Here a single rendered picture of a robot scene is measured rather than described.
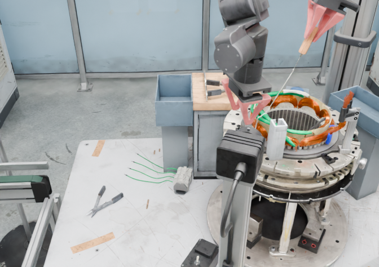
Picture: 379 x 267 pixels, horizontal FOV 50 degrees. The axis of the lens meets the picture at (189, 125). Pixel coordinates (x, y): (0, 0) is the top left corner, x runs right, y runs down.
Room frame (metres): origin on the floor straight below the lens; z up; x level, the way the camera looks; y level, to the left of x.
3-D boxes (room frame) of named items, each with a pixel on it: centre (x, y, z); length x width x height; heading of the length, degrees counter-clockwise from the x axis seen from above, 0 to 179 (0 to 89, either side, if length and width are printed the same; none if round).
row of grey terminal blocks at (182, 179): (0.96, 0.02, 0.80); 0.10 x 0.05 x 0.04; 167
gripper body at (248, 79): (0.75, -0.12, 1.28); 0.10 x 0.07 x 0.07; 21
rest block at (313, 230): (0.73, -0.33, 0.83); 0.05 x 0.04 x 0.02; 149
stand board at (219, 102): (1.07, -0.11, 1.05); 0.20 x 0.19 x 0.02; 91
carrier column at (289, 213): (0.68, -0.24, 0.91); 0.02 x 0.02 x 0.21
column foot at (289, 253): (0.68, -0.24, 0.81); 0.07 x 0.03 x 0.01; 87
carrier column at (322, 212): (0.80, -0.37, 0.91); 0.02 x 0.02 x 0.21
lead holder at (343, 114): (0.71, -0.32, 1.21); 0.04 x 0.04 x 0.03; 5
